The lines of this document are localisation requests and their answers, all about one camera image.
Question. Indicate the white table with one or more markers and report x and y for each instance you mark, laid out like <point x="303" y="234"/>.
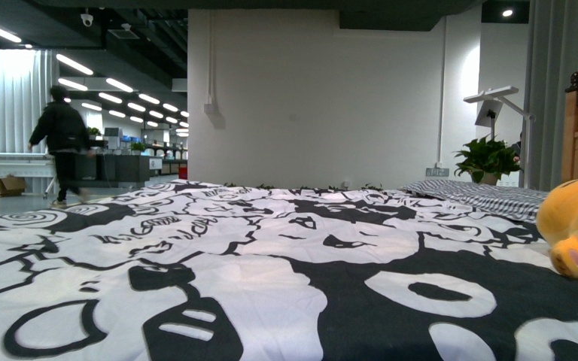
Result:
<point x="30" y="165"/>

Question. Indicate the potted green plant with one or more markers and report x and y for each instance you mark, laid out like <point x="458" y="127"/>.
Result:
<point x="486" y="161"/>

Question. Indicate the black and white bed blanket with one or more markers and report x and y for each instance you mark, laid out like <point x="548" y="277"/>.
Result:
<point x="194" y="271"/>

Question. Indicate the orange plush toy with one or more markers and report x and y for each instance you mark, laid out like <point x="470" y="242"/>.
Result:
<point x="575" y="224"/>

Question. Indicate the person in black clothes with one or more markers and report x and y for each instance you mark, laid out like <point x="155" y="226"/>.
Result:
<point x="66" y="136"/>

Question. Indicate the grey curtain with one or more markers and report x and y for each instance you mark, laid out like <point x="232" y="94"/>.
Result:
<point x="552" y="59"/>

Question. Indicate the white vertical blinds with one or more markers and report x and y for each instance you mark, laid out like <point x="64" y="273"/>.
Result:
<point x="25" y="80"/>

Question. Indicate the dark office counter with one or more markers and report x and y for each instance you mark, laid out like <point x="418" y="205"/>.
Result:
<point x="113" y="168"/>

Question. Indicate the white security camera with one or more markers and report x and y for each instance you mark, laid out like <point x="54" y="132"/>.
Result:
<point x="87" y="18"/>

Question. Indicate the striped grey pillow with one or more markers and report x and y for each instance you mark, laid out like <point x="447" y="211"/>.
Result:
<point x="515" y="203"/>

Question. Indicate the white desk lamp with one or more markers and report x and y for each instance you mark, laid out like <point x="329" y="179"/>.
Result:
<point x="492" y="102"/>

